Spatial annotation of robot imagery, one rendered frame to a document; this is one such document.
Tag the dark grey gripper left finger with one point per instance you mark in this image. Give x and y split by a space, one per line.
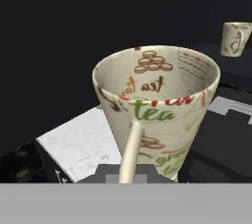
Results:
105 173

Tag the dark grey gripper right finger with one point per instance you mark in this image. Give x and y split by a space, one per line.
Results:
149 174

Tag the cream printed tea cup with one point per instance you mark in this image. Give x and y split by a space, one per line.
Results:
164 129
233 39

